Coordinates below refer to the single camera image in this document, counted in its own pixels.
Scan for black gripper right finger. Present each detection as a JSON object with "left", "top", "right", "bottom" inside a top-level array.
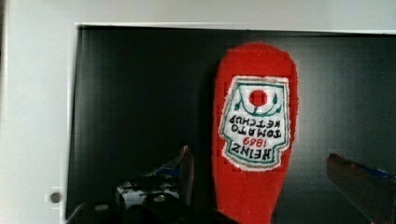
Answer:
[{"left": 326, "top": 153, "right": 396, "bottom": 224}]

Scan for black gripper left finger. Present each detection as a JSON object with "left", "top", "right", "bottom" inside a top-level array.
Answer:
[{"left": 116, "top": 146, "right": 194, "bottom": 207}]

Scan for red plush ketchup bottle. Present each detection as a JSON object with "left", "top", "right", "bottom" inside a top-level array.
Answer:
[{"left": 212, "top": 42, "right": 298, "bottom": 224}]

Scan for black toaster oven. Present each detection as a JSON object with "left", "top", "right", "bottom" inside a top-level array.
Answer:
[{"left": 65, "top": 25, "right": 395, "bottom": 224}]

